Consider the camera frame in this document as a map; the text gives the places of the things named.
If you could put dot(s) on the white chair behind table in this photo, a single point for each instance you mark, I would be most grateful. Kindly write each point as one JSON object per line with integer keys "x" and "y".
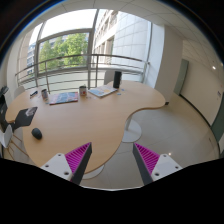
{"x": 109, "y": 76}

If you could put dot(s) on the black mouse pad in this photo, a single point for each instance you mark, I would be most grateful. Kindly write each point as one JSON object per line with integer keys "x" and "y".
{"x": 25, "y": 117}

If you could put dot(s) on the wooden curved table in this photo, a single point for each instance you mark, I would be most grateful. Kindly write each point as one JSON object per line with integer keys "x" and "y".
{"x": 100, "y": 121}

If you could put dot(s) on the black computer mouse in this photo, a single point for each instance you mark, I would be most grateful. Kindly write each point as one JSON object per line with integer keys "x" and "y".
{"x": 37, "y": 133}

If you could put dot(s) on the light blue open book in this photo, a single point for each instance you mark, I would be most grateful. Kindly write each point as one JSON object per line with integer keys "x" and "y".
{"x": 102, "y": 91}

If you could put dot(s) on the grey door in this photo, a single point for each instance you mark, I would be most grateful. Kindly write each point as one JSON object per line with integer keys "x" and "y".
{"x": 181, "y": 77}

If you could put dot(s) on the black speaker box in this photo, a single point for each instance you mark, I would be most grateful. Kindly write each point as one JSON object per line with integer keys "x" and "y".
{"x": 117, "y": 79}

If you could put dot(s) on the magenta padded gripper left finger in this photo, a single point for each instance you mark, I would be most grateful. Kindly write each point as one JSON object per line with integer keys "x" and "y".
{"x": 70, "y": 166}

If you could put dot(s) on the white red mug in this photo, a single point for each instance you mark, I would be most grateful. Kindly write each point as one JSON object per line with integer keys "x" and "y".
{"x": 83, "y": 90}

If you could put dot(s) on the white table base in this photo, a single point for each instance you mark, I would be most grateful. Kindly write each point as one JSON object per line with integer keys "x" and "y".
{"x": 132, "y": 131}

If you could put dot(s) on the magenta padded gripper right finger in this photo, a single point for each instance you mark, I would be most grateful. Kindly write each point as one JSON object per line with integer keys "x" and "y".
{"x": 153, "y": 166}

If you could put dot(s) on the colourful magazine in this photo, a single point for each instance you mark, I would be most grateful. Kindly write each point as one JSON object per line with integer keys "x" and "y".
{"x": 65, "y": 97}

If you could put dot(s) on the metal balcony railing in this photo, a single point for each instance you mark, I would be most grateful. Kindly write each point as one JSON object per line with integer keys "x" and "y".
{"x": 69, "y": 72}

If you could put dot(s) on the dark printed mug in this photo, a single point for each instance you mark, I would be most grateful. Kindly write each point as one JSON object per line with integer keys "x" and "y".
{"x": 44, "y": 94}

